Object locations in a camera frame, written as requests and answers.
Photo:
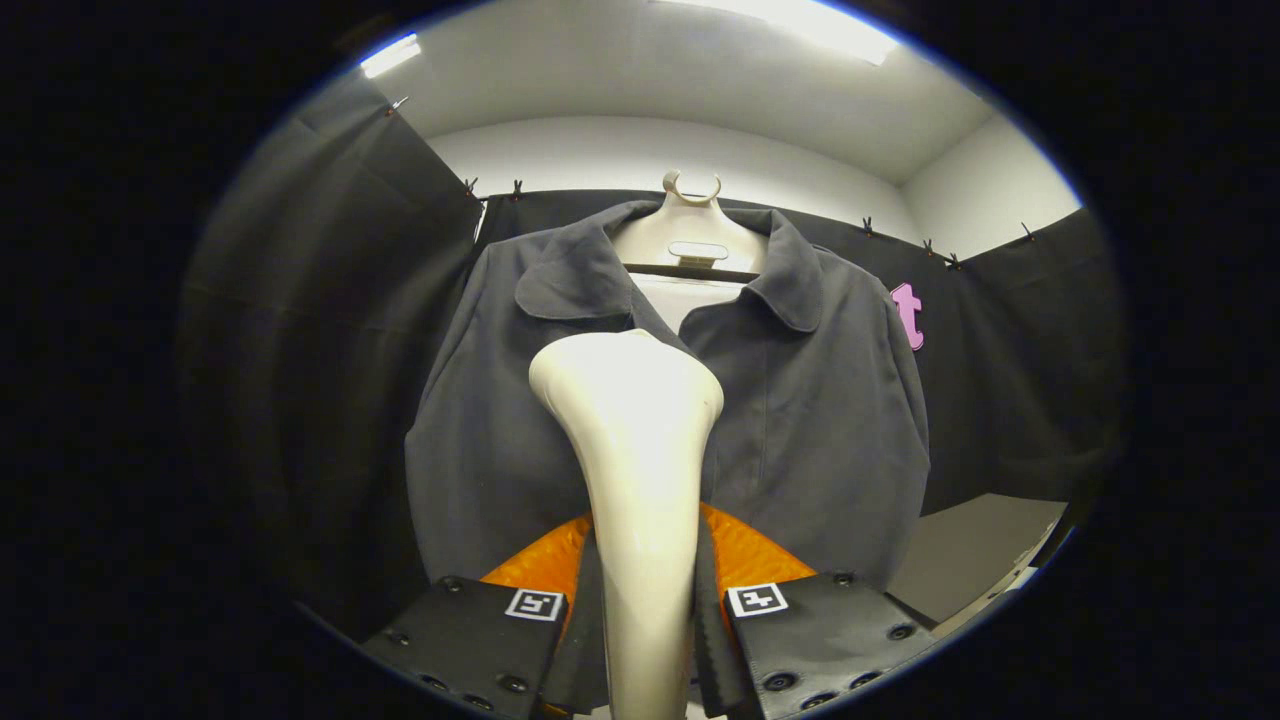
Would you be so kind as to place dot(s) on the grey cabinet with drawers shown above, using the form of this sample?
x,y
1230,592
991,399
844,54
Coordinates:
x,y
960,550

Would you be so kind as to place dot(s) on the row of black clips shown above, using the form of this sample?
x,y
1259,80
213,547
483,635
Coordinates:
x,y
868,226

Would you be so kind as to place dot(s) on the dark grey button shirt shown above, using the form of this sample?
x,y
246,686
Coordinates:
x,y
820,420

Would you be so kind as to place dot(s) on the ceiling light strip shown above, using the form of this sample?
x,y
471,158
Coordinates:
x,y
390,55

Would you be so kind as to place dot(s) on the white hanger board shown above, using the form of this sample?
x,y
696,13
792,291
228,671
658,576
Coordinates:
x,y
690,300

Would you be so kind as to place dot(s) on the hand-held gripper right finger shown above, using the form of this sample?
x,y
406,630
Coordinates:
x,y
715,650

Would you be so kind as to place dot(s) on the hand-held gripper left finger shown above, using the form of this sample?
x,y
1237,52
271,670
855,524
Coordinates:
x,y
585,650

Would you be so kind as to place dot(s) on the beige garment hanger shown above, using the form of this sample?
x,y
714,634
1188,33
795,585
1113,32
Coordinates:
x,y
690,225

